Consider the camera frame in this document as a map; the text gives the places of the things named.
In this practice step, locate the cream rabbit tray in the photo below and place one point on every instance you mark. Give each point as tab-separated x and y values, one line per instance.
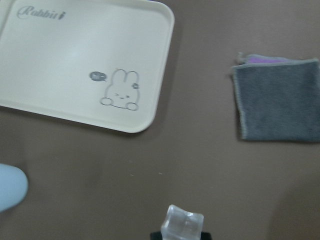
97	62

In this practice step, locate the grey folded cloth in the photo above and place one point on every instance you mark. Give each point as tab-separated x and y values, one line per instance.
278	99

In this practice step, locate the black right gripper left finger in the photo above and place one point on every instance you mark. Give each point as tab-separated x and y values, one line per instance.
155	235

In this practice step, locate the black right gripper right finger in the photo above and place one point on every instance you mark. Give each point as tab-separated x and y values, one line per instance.
205	236

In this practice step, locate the clear ice cube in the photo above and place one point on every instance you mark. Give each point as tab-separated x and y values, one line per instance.
180	224

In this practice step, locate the light blue cup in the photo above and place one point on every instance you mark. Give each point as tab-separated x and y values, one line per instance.
13	186

